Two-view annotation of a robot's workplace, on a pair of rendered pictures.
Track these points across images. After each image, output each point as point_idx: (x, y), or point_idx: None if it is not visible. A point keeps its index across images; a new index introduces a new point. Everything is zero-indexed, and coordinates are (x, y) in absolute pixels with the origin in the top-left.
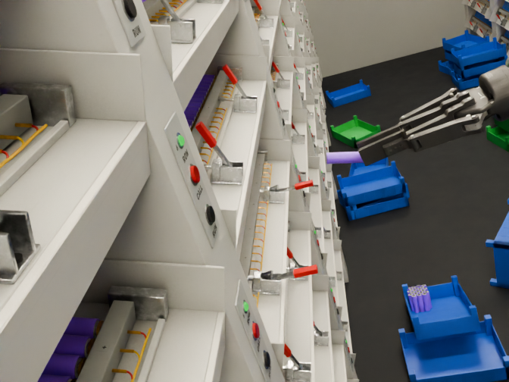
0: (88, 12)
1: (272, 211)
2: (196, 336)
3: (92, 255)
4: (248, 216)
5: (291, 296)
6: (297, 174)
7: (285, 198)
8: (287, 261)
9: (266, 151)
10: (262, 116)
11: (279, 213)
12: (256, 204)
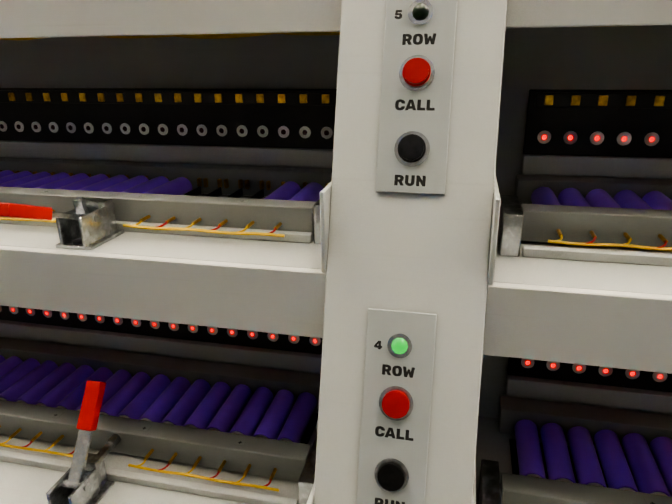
0: None
1: (42, 235)
2: None
3: None
4: (5, 187)
5: (17, 474)
6: (382, 375)
7: (80, 250)
8: (145, 477)
9: (318, 204)
10: (159, 14)
11: (20, 241)
12: (42, 193)
